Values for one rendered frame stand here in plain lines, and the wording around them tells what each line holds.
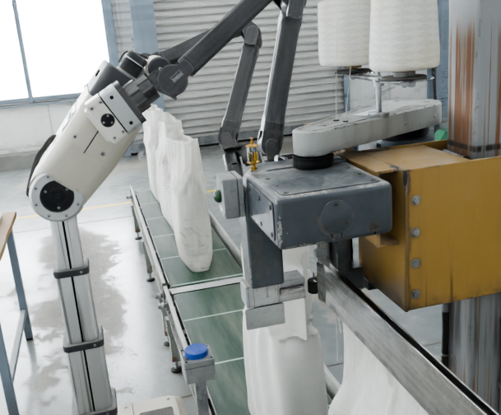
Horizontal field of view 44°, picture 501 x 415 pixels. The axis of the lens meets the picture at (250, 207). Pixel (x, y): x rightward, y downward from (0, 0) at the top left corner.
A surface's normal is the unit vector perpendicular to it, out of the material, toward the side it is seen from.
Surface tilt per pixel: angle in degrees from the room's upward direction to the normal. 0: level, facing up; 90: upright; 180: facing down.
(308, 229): 90
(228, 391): 0
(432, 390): 90
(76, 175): 115
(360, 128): 90
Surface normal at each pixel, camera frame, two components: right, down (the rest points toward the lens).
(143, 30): 0.26, 0.26
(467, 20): -0.96, 0.15
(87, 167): -0.10, 0.67
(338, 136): 0.63, 0.18
